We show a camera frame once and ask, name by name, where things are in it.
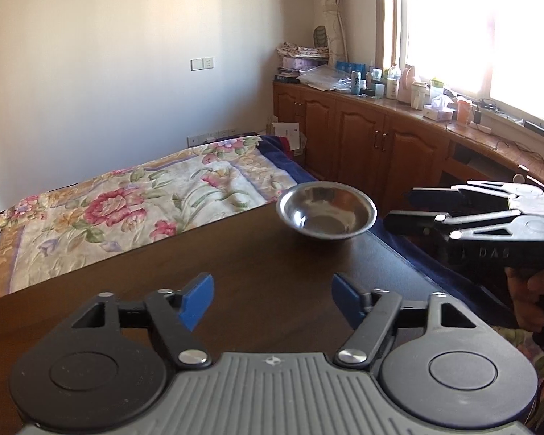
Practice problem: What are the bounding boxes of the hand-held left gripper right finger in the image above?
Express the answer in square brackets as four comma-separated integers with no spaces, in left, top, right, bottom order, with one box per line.
[332,273,478,370]

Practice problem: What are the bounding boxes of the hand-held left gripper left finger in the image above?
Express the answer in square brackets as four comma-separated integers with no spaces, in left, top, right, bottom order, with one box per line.
[70,272,216,370]

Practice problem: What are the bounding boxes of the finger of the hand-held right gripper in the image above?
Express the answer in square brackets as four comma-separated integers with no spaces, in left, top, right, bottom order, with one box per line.
[384,208,527,242]
[407,180,544,211]

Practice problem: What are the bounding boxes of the small steel bowl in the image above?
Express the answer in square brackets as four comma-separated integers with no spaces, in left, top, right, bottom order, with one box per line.
[276,182,377,242]

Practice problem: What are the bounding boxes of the person's right hand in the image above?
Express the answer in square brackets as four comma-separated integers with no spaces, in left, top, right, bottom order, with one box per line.
[505,265,544,332]

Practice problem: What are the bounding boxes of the white tissue box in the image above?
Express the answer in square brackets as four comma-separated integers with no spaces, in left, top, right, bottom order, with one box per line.
[422,94,457,123]

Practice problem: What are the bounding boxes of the orange cup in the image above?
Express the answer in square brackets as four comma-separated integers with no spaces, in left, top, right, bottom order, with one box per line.
[455,99,475,126]

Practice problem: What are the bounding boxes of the wooden cabinet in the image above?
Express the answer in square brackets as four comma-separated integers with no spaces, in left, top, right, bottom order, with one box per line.
[272,79,544,218]

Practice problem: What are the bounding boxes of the floral bed blanket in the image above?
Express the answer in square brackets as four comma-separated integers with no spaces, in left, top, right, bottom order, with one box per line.
[0,135,328,305]

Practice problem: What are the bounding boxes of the white cardboard box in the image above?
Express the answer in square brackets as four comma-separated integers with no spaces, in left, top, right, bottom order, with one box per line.
[267,118,308,158]

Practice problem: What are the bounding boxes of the clear plastic bags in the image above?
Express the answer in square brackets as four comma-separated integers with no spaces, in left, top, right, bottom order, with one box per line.
[298,64,360,92]

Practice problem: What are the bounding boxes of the window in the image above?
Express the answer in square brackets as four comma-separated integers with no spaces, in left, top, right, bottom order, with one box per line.
[381,0,544,119]

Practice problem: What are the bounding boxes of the stack of boxes and cloth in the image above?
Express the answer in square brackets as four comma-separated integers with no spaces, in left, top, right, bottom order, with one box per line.
[276,42,331,84]

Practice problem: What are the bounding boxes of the woven hand fan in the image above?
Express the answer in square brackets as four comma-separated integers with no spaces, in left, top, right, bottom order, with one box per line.
[311,24,328,56]

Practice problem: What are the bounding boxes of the patterned curtain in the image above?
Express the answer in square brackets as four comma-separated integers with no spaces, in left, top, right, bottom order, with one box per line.
[313,0,351,70]

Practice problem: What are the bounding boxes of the white wall socket strip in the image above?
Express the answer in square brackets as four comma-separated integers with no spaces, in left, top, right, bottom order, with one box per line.
[186,128,237,148]

